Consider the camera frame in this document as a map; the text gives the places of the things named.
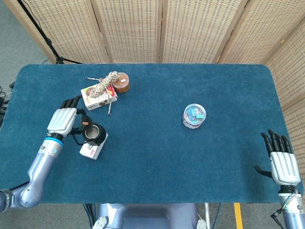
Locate black cables on floor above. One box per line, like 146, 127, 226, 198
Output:
0, 81, 15, 127

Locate left silver and black robot hand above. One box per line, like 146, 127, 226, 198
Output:
47, 95, 89, 139

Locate blue table cloth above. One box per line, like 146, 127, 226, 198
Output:
0, 63, 305, 205

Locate yellow floor tape strip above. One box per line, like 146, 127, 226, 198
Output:
234, 202, 244, 229

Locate silver-blue robot torso base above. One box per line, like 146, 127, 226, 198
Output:
91, 202, 209, 229

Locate cookie box with biscuit print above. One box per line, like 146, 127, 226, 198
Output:
81, 83, 118, 112

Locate white cardboard box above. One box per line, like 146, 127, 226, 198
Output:
79, 132, 109, 160

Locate right silver and black robot hand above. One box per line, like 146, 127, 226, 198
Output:
254, 129, 301, 186

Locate bundle of speckled rope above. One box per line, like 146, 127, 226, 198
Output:
85, 71, 121, 116

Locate clear jar of rubber bands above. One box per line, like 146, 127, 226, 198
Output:
112, 73, 131, 94

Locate black tripod stand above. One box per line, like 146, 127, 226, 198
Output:
16, 0, 84, 65

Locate clear jar of binder clips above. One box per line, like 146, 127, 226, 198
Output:
182, 103, 207, 129

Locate woven folding screen, wooden frame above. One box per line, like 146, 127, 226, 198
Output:
3, 0, 305, 179

